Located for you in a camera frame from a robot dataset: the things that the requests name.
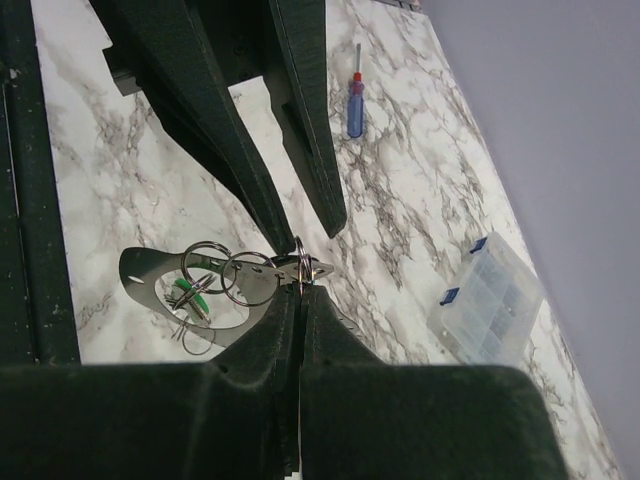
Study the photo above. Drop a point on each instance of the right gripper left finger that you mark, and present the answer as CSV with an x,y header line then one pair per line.
x,y
232,417

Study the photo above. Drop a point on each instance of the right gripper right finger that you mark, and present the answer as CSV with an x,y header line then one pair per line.
x,y
361,418

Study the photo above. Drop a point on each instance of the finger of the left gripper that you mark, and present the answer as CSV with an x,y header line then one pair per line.
x,y
166,47
302,110

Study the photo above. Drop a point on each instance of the small split keyring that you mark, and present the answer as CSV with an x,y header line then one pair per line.
x,y
305,267

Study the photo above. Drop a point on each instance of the blue red screwdriver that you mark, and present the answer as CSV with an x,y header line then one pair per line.
x,y
355,105

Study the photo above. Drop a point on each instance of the green key tag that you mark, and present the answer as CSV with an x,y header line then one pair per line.
x,y
195,307

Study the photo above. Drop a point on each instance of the clear plastic screw box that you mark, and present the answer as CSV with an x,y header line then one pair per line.
x,y
488,312

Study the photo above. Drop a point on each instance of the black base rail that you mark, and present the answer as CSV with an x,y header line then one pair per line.
x,y
37,316

